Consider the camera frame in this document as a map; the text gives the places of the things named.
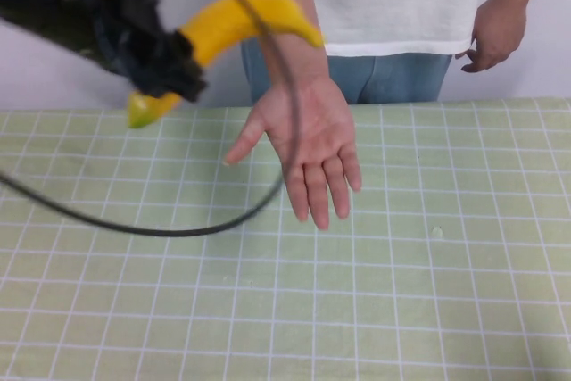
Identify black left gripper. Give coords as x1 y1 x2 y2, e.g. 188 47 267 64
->
94 0 210 104

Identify yellow plastic banana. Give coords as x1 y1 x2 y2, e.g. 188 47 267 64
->
126 0 326 130

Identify person's right hand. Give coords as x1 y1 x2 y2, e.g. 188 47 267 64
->
222 71 363 232

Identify person's left hand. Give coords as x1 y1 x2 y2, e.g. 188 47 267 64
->
454 0 528 75

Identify blue jeans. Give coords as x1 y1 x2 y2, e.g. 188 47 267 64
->
240 38 454 106

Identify green checked tablecloth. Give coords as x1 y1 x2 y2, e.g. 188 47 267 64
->
0 96 571 381

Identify black cable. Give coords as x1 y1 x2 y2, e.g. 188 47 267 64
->
0 0 303 239

